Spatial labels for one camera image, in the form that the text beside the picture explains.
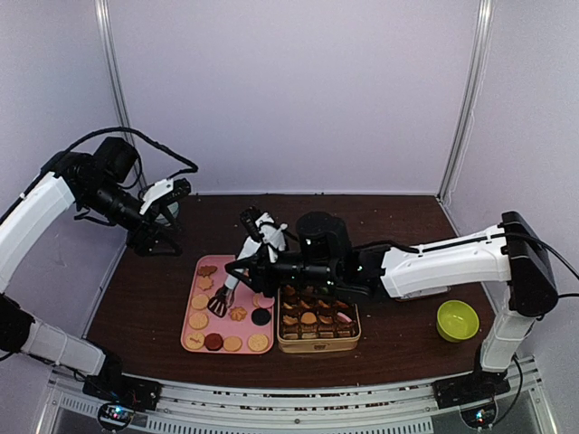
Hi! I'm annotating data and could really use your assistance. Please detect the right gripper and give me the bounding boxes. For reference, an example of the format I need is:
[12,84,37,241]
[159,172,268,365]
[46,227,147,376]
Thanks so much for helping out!
[223,242,338,300]

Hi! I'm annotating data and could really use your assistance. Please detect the silver white tongs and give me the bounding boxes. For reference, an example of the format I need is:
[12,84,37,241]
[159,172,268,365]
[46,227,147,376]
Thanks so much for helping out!
[207,237,261,318]

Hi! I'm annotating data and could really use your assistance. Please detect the tan maple leaf cookie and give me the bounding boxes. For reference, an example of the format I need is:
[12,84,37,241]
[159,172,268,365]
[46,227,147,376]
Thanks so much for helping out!
[196,276,214,292]

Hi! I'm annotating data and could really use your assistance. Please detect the gold cookie tin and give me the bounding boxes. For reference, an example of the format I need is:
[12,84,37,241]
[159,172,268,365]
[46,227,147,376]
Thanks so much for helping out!
[276,285,362,354]

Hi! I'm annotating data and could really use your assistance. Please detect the silver tin lid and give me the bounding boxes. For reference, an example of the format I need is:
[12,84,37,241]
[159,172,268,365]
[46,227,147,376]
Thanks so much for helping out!
[395,286,451,302]

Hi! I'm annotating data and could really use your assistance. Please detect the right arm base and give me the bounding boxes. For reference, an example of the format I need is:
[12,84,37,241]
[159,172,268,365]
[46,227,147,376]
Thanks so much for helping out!
[432,372,511,430]

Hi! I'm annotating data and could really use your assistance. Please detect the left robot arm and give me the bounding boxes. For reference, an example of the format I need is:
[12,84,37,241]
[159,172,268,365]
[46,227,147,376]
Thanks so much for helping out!
[1,131,192,401]

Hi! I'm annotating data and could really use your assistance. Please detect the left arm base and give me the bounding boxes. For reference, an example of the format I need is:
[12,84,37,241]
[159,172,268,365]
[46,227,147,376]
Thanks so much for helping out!
[82,375,162,432]

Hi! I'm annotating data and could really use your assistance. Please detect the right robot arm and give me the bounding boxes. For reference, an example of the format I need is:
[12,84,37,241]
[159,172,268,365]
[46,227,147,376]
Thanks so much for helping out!
[225,208,558,400]

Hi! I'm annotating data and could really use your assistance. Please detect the pale blue ceramic bowl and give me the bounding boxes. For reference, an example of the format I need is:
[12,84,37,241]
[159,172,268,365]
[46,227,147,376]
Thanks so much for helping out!
[156,203,179,226]

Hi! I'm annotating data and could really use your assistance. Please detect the brown leaf cookie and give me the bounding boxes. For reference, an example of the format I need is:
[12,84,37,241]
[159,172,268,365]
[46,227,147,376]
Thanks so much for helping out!
[196,265,218,277]

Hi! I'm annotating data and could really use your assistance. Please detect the black cookie lower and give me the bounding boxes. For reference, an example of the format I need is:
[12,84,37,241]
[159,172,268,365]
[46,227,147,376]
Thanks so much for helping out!
[252,308,271,326]

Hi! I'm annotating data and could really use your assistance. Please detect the embossed cookie left upper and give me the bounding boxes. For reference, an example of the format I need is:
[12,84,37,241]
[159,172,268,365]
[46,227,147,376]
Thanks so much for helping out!
[191,294,209,310]

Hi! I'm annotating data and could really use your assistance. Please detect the pink plastic tray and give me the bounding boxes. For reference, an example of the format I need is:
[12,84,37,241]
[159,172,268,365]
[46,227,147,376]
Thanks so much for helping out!
[180,255,275,355]

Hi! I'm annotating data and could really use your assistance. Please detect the embossed cookie left lower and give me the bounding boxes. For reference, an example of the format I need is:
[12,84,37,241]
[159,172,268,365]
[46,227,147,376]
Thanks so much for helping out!
[188,312,209,330]

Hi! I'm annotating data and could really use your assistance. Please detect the round embossed cookie bottom right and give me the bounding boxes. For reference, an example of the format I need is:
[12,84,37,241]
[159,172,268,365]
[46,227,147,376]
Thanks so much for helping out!
[248,334,270,353]

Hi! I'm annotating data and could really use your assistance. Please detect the plain tan round cookie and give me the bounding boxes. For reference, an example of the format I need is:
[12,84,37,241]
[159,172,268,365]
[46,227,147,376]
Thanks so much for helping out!
[223,335,243,353]

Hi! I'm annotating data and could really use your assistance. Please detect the dark red round cookie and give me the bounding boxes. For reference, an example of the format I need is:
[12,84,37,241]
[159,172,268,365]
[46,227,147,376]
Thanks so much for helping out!
[204,333,223,352]

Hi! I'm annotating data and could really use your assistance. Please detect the round cookie red mark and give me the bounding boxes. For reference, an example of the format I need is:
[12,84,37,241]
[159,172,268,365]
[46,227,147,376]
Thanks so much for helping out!
[185,331,205,351]

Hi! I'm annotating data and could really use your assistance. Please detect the green bowl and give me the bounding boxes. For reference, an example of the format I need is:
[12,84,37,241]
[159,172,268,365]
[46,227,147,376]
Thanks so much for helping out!
[436,300,480,343]

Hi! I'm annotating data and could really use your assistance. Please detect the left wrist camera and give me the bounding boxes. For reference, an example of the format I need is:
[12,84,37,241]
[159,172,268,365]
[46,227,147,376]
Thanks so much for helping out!
[139,178,191,215]

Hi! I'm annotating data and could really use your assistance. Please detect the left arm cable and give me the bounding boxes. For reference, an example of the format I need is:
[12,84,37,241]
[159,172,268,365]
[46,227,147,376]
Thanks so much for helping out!
[58,126,199,182]

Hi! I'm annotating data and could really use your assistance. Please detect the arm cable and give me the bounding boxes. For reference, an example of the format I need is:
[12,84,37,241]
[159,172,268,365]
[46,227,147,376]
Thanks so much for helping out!
[58,126,199,182]
[501,230,579,299]

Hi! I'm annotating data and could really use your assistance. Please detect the aluminium front rail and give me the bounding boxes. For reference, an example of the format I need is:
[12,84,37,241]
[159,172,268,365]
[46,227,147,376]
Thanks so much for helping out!
[32,357,560,433]

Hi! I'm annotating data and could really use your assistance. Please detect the left frame post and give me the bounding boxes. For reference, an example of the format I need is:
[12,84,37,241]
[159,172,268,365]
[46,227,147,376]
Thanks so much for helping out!
[93,0,147,193]

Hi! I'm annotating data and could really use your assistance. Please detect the frame post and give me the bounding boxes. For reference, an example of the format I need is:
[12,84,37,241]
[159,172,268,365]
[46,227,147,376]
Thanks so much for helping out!
[437,0,494,205]
[93,0,147,193]

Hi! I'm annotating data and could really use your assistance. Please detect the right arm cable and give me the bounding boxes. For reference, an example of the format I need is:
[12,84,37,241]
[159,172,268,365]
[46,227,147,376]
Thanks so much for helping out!
[501,230,579,299]

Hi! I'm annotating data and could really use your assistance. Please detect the right frame post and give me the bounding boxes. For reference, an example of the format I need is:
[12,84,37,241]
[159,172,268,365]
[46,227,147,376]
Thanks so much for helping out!
[437,0,494,205]

